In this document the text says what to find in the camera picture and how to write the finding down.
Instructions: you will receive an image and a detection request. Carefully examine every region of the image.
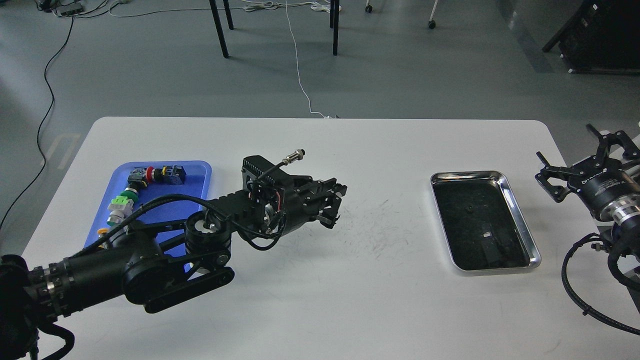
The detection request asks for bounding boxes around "silver metal tray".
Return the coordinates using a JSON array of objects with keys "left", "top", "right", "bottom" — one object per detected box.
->
[{"left": 430, "top": 170, "right": 542, "bottom": 276}]

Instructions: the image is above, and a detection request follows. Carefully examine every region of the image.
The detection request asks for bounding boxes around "white cable on floor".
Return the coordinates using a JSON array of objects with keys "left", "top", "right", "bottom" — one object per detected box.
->
[{"left": 242, "top": 0, "right": 344, "bottom": 120}]

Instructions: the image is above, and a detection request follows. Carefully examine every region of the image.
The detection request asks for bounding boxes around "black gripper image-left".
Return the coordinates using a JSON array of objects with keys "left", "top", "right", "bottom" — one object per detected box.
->
[{"left": 242, "top": 156, "right": 348, "bottom": 235}]

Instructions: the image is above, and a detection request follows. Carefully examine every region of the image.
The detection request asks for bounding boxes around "black table leg right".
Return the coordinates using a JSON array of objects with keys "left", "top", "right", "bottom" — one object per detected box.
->
[{"left": 329, "top": 0, "right": 340, "bottom": 56}]

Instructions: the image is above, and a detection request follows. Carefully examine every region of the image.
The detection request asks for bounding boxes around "black cable on floor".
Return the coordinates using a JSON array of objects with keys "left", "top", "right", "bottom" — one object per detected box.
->
[{"left": 0, "top": 0, "right": 121, "bottom": 231}]

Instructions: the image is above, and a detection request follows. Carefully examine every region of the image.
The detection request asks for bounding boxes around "blue plastic tray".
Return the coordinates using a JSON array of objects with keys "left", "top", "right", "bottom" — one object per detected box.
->
[{"left": 84, "top": 161, "right": 212, "bottom": 246}]

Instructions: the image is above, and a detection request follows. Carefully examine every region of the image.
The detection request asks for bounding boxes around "black table leg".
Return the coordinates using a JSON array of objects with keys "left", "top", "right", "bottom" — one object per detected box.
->
[
  {"left": 329, "top": 0, "right": 340, "bottom": 56},
  {"left": 208, "top": 0, "right": 234, "bottom": 59}
]

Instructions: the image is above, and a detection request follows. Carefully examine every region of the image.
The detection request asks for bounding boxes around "black table leg left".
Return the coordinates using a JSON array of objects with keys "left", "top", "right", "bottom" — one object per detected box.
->
[{"left": 208, "top": 0, "right": 234, "bottom": 59}]

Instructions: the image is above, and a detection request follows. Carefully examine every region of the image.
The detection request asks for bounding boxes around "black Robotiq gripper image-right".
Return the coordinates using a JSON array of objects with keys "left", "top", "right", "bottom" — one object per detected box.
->
[{"left": 535, "top": 124, "right": 640, "bottom": 221}]

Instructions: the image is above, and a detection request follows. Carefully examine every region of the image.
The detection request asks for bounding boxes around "green push button switch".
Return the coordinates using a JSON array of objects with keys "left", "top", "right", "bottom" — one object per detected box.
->
[{"left": 106, "top": 187, "right": 139, "bottom": 227}]

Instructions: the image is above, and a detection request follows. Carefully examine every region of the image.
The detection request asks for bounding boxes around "red emergency push button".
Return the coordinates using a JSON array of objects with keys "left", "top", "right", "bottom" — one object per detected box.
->
[{"left": 126, "top": 165, "right": 186, "bottom": 189}]

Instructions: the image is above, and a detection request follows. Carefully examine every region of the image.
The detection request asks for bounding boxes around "black equipment case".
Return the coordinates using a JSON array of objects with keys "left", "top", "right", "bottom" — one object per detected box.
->
[{"left": 541, "top": 0, "right": 640, "bottom": 75}]

